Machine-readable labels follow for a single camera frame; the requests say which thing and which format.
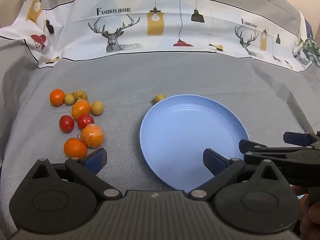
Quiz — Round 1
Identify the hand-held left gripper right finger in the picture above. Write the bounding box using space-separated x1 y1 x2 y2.
187 149 288 202

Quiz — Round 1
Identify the person's right hand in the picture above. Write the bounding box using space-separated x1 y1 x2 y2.
291 185 320 240

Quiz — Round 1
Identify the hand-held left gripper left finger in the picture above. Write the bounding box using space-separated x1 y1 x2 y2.
24 148 123 202

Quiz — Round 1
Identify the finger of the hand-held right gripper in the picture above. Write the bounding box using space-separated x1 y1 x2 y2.
283 131 320 147
239 140 320 167

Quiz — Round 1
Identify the green checkered cloth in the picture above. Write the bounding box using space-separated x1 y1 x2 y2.
296 35 320 68

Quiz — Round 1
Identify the grey cloth with deer print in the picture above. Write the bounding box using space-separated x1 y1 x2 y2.
0 0 320 240

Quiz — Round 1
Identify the blue plate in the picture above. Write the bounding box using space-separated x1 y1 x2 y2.
139 94 250 191

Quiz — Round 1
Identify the red cherry tomato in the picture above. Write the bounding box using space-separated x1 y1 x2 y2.
59 115 75 133
77 114 95 130

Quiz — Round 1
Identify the orange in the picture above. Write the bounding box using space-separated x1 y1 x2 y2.
64 138 88 159
49 89 66 107
71 100 92 120
80 124 104 148

